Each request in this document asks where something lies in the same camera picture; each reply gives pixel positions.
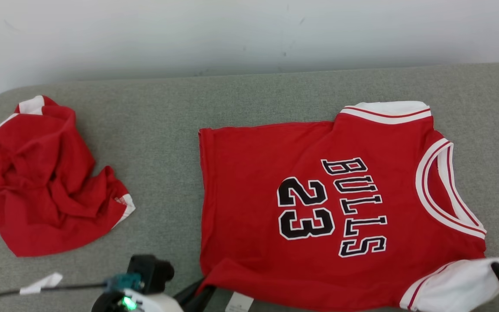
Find red Bulls 23 jersey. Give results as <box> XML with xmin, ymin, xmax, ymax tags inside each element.
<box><xmin>198</xmin><ymin>101</ymin><xmax>499</xmax><ymax>312</ymax></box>

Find white tape tag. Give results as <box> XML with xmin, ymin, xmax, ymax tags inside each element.
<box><xmin>19</xmin><ymin>272</ymin><xmax>63</xmax><ymax>296</ymax></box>

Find black camera cable teal connector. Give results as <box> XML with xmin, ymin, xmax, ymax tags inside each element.
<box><xmin>0</xmin><ymin>273</ymin><xmax>142</xmax><ymax>309</ymax></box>

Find red shorts with white stripes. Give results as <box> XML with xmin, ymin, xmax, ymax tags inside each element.
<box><xmin>0</xmin><ymin>95</ymin><xmax>136</xmax><ymax>257</ymax></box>

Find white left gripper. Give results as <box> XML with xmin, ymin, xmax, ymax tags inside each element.
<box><xmin>91</xmin><ymin>279</ymin><xmax>216</xmax><ymax>312</ymax></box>

